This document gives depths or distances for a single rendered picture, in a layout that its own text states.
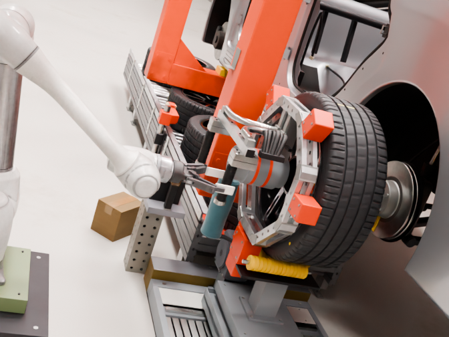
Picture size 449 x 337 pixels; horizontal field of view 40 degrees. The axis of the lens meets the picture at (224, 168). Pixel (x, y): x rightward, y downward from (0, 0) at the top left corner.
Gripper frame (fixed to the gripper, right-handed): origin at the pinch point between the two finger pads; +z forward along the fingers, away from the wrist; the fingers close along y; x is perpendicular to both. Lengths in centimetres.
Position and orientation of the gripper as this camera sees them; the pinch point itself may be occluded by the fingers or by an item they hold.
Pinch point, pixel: (226, 182)
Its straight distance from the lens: 215.1
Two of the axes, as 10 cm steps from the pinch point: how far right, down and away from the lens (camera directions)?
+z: 9.2, 2.0, 3.3
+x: 3.1, -8.9, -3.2
